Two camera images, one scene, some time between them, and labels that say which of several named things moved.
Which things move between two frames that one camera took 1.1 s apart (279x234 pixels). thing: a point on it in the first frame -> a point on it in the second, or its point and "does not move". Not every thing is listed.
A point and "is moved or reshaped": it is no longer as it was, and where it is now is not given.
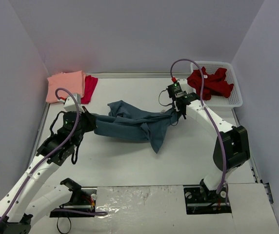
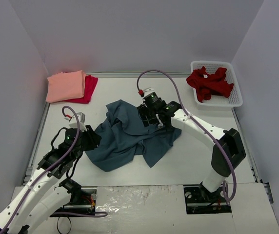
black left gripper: x=87 y=119 -> x=90 y=137
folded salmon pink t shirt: x=74 y=81 does not move
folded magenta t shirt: x=90 y=83 does not move
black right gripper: x=179 y=107 -> x=146 y=116
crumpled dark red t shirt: x=213 y=84 does not move
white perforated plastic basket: x=234 y=99 does not move
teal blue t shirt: x=124 y=121 is moved or reshaped
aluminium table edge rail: x=250 y=159 does not move
